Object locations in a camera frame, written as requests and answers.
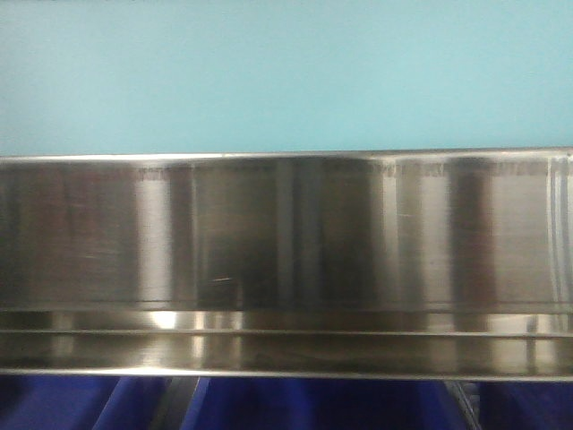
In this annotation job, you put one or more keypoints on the light teal plastic bin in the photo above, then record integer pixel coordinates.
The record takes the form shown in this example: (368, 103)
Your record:
(100, 77)

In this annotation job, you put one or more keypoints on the steel shelf front beam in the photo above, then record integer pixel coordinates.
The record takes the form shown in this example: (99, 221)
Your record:
(447, 264)

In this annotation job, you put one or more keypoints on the blue bin on lower shelf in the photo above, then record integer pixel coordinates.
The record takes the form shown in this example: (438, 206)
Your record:
(297, 403)

